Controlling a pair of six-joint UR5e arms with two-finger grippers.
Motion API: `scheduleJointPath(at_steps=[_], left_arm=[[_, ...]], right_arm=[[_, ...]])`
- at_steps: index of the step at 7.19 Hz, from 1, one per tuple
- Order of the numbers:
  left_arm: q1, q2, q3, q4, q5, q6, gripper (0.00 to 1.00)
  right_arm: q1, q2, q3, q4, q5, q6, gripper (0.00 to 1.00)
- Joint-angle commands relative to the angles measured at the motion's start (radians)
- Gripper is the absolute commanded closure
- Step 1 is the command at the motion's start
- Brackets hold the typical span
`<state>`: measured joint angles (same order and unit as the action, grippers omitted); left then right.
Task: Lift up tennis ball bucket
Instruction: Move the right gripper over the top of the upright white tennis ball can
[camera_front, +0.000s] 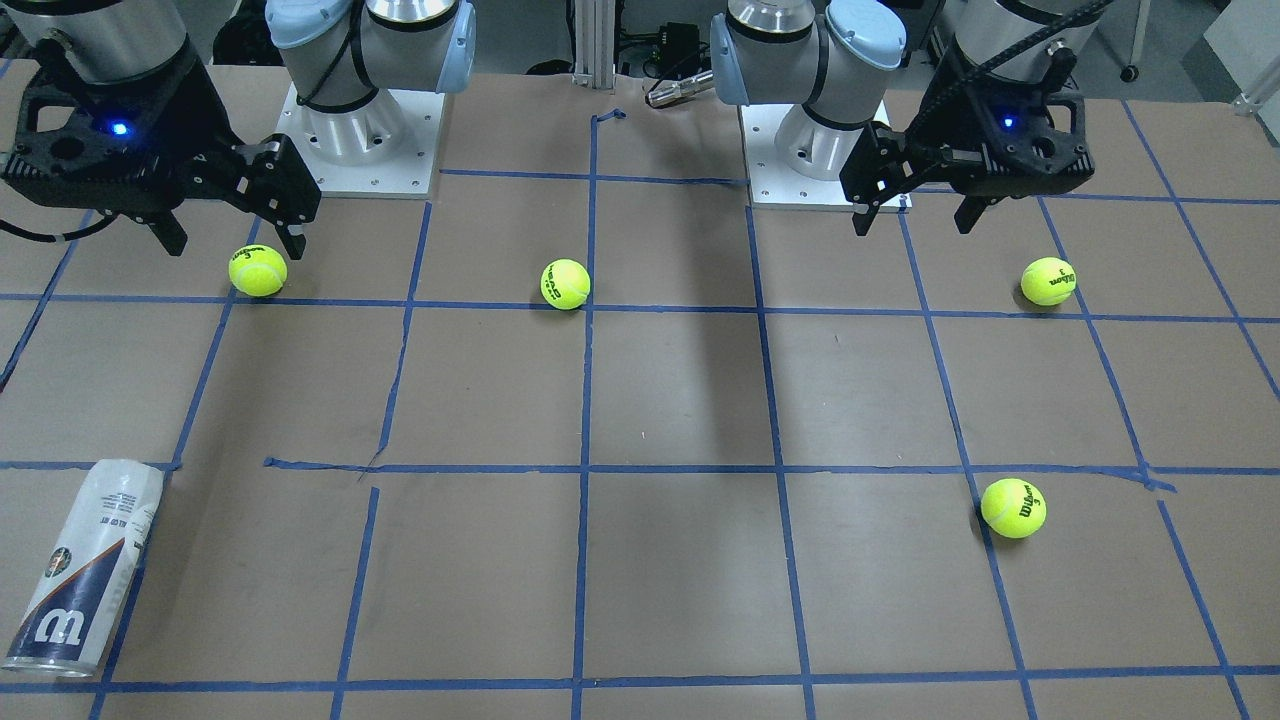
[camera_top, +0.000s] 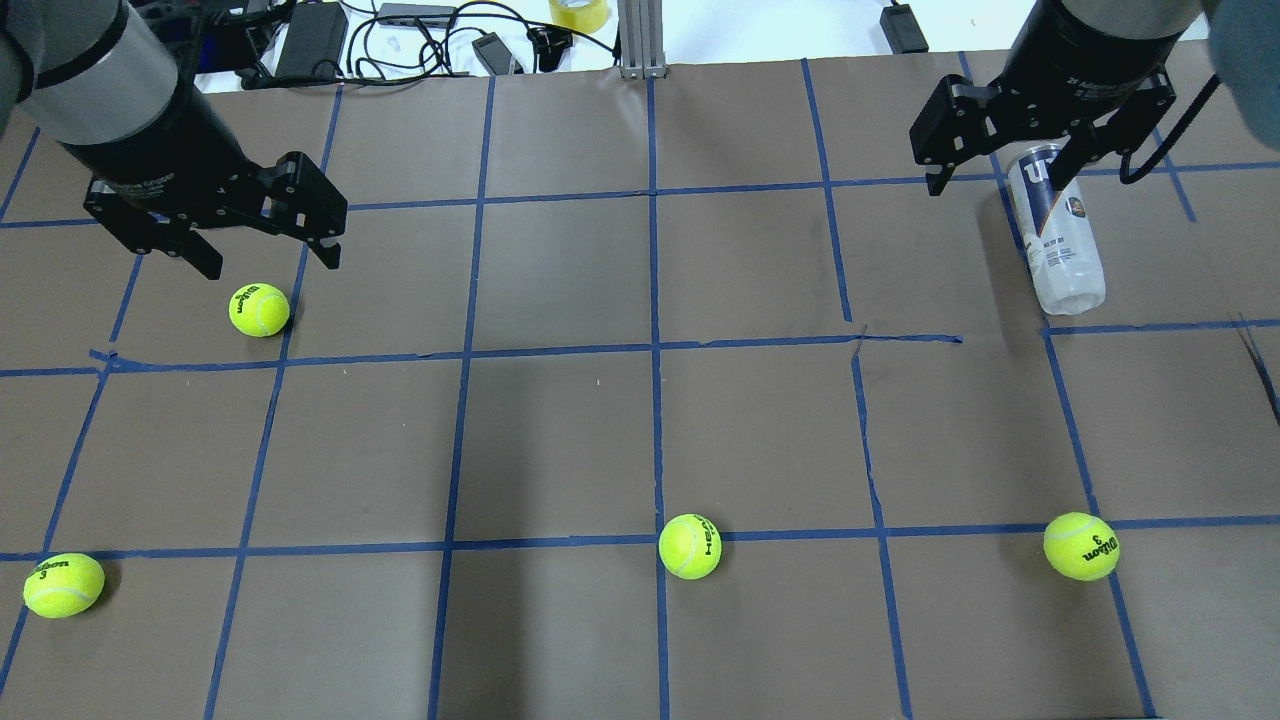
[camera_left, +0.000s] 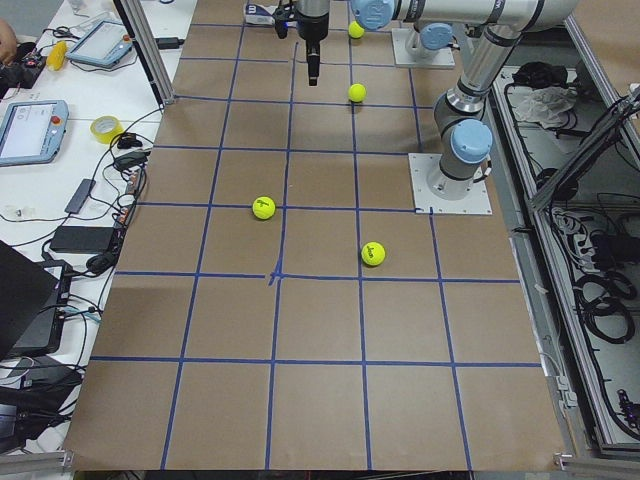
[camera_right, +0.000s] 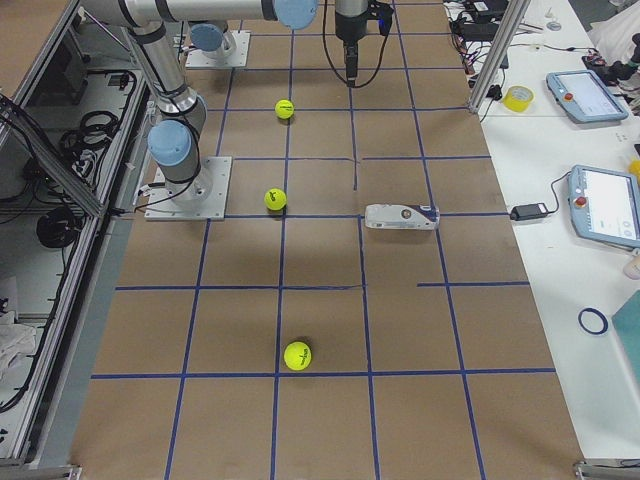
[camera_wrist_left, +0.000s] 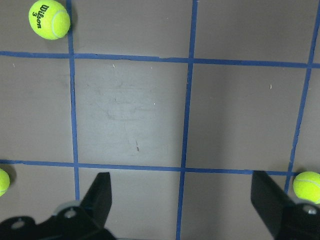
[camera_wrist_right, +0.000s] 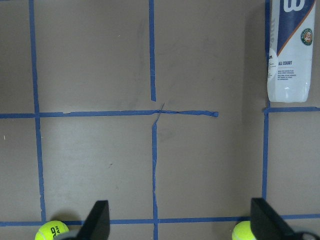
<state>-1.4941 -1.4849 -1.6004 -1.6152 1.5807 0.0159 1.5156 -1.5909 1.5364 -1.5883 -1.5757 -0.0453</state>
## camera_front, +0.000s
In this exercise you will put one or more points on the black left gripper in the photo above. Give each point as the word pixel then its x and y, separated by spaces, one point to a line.
pixel 946 108

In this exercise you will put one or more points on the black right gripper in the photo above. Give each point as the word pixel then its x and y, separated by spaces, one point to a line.
pixel 203 108

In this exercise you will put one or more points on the white Wilson tennis ball can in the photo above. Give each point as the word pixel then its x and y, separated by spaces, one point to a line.
pixel 70 620

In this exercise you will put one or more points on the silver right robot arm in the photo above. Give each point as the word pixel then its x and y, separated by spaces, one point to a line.
pixel 339 54

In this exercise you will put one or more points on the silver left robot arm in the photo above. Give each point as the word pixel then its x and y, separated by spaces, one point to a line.
pixel 833 66

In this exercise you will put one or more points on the far Wilson tennis ball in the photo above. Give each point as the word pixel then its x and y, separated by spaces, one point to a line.
pixel 1048 282

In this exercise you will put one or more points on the wilson tennis ball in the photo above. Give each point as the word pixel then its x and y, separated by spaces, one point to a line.
pixel 1048 282
pixel 1013 508

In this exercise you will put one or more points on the near Wilson tennis ball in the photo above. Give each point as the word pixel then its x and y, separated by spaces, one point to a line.
pixel 1013 508

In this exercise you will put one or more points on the centre yellow Head tennis ball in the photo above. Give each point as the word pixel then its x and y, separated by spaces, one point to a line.
pixel 565 284

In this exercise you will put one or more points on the white cart leg with caster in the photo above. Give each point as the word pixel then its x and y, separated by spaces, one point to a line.
pixel 1130 71

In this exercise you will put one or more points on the silver cylindrical metal tool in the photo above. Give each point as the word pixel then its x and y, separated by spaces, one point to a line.
pixel 669 92

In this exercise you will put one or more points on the black power adapter box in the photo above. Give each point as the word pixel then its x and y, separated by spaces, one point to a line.
pixel 677 50

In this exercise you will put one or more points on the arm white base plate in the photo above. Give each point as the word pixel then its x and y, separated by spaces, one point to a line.
pixel 774 182
pixel 415 140

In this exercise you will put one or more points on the silver aluminium frame post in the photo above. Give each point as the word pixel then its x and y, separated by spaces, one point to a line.
pixel 595 36

